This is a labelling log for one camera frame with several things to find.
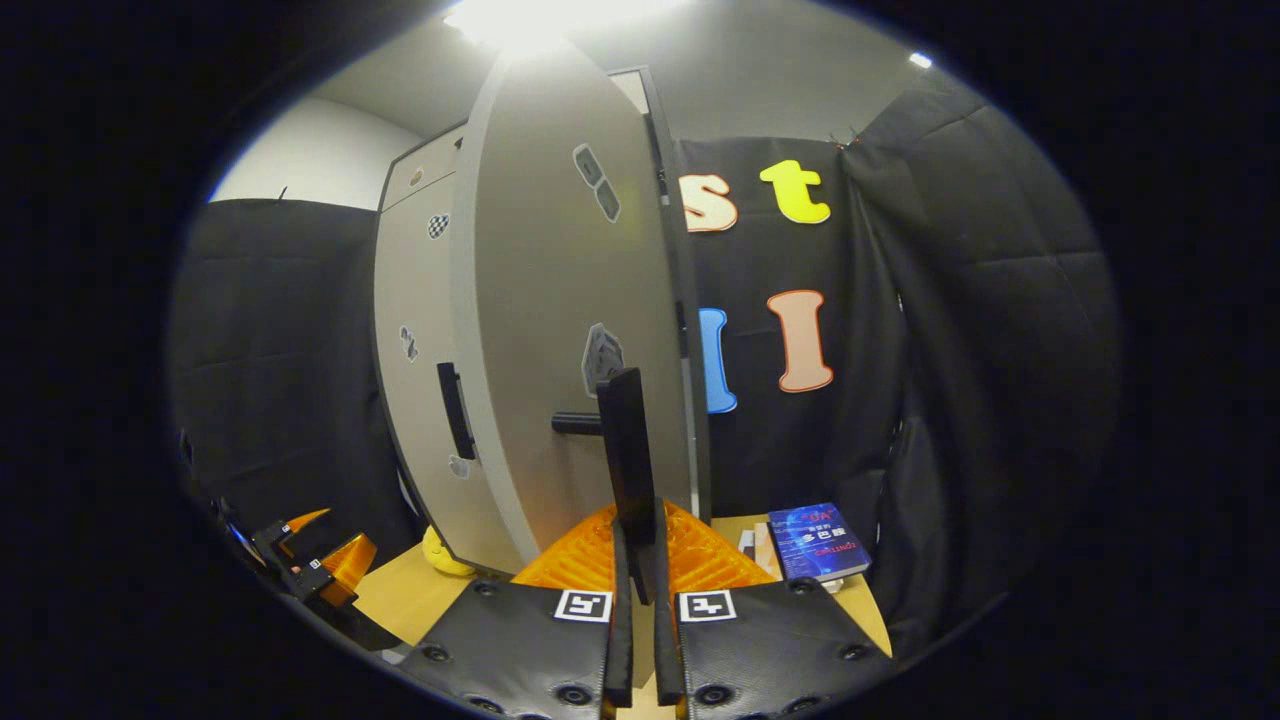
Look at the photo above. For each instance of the grey cabinet door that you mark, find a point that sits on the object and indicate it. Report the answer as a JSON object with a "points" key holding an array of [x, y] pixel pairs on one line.
{"points": [[415, 290], [540, 300]]}

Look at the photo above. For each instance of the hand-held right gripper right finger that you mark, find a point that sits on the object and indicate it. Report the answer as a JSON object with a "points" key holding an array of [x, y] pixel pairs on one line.
{"points": [[780, 640]]}

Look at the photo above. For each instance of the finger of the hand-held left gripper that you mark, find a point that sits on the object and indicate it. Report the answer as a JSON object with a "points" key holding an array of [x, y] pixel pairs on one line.
{"points": [[345, 570], [280, 540]]}

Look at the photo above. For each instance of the white book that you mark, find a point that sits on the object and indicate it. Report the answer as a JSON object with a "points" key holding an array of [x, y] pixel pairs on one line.
{"points": [[746, 545]]}

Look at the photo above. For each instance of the large ceiling light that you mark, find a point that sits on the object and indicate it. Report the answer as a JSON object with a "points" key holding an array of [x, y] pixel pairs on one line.
{"points": [[550, 20]]}

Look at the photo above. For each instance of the blue book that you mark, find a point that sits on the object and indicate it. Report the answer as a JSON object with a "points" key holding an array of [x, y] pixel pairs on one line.
{"points": [[820, 542]]}

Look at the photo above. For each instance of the grey double-door shoe cabinet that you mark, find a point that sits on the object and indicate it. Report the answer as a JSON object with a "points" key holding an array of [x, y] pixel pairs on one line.
{"points": [[415, 290]]}

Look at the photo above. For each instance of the black backdrop cloth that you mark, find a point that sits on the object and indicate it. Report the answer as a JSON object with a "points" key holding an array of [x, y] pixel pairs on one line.
{"points": [[960, 330]]}

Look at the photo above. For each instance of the grey cabinet drawer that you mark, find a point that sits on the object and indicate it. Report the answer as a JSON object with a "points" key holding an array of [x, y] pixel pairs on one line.
{"points": [[425, 170]]}

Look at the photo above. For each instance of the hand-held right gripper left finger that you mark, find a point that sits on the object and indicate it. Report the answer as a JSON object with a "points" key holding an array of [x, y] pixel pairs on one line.
{"points": [[520, 640]]}

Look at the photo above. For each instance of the yellow plush toy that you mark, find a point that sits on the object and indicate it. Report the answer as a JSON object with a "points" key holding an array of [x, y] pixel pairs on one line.
{"points": [[440, 558]]}

